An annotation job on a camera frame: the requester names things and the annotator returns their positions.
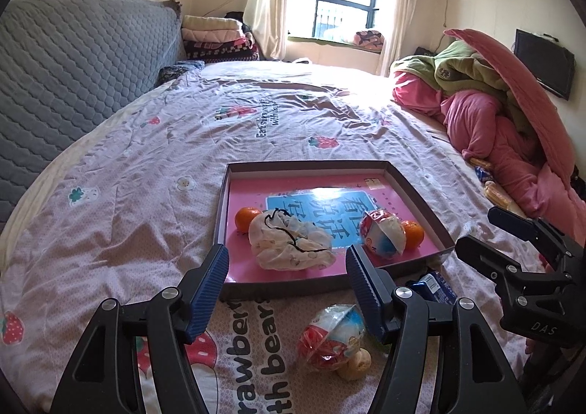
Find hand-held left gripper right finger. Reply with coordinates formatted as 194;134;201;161
345;245;527;414

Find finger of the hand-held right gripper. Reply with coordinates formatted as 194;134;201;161
487;206;586;268
455;235;573;301

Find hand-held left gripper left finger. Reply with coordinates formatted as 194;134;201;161
48;244;230;414

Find red snack ball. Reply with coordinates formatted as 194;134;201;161
297;303;367;373
359;208;407;266

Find blue cookie packet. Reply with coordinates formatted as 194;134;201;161
407;270;455;305

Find small beige ball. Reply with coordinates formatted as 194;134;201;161
339;347;371;381

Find orange fruit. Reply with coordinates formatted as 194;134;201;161
400;220;425;251
235;206;263;236

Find cream black-trimmed scrunchie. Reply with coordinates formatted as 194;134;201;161
247;208;335;271

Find dark cardboard box tray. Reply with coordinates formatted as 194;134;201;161
213;160;457;302

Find yellow snack packet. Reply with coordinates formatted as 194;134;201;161
485;180;511;213

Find pink quilt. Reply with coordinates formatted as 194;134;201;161
391;71;586;268

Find strawberry printed bed sheet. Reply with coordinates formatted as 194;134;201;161
0;59;586;414

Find black television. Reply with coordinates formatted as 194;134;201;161
513;29;576;101

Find green blanket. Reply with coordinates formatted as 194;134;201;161
391;40;527;140

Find dark patterned cloth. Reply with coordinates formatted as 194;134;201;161
158;59;205;86

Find patterned cushion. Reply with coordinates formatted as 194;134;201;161
354;30;384;51

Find dark checkered folded blanket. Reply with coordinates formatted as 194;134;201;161
183;36;262;62

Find grey quilted headboard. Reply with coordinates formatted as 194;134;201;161
0;0;181;232

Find pink folded blanket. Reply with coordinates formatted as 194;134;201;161
181;27;245;44

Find cream folded blanket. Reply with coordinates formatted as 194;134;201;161
182;15;243;33

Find black bag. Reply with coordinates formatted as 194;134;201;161
224;11;252;33

